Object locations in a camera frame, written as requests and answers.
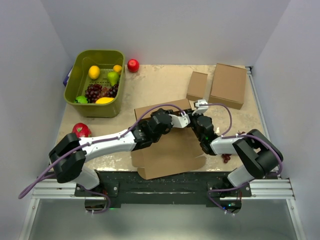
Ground cardboard paper box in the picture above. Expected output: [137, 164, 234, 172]
[130, 98, 207, 181]

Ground red grapes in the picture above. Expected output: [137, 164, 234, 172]
[221, 129, 247, 164]

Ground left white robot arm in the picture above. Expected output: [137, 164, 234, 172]
[49, 108, 173, 196]

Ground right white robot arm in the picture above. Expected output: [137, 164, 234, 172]
[186, 110, 284, 197]

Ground small folded cardboard box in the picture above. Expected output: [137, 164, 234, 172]
[186, 71, 208, 101]

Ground large folded cardboard box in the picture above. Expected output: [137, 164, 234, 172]
[208, 63, 247, 110]

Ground red apple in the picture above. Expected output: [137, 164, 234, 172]
[127, 58, 140, 73]

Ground green pear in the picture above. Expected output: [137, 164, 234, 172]
[107, 71, 120, 87]

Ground yellow mango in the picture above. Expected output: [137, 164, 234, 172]
[95, 97, 114, 104]

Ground small orange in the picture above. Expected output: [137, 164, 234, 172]
[113, 64, 123, 75]

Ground dark grapes in basket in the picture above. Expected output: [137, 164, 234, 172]
[84, 83, 119, 103]

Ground yellow lemon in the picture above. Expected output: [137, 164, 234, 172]
[88, 65, 100, 80]

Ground red dragon fruit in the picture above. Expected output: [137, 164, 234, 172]
[71, 122, 92, 138]

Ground green lime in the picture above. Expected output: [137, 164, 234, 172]
[74, 95, 90, 104]

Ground green plastic basket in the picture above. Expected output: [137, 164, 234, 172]
[64, 49, 126, 118]

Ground purple white booklet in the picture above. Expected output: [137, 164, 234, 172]
[62, 67, 73, 87]

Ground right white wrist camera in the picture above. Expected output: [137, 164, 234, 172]
[192, 99, 209, 115]

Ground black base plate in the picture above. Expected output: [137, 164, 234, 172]
[74, 171, 252, 213]

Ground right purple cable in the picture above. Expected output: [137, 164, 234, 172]
[207, 102, 285, 213]

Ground purple cable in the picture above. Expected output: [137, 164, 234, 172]
[17, 102, 187, 213]
[207, 102, 285, 213]

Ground right aluminium rail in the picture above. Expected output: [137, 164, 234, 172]
[246, 66, 307, 240]

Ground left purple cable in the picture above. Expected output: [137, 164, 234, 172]
[17, 102, 187, 213]

